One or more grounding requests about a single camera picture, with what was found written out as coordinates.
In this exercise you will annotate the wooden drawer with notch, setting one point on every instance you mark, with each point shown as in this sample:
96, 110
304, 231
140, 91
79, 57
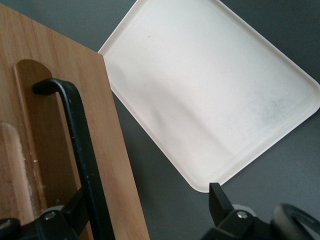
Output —
105, 125

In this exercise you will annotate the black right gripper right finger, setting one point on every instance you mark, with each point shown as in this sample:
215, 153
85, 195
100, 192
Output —
225, 220

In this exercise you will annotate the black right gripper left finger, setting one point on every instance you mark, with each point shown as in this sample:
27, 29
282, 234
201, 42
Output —
67, 220

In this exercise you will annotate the white plastic tray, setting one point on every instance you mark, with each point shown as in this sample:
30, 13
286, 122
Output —
200, 87

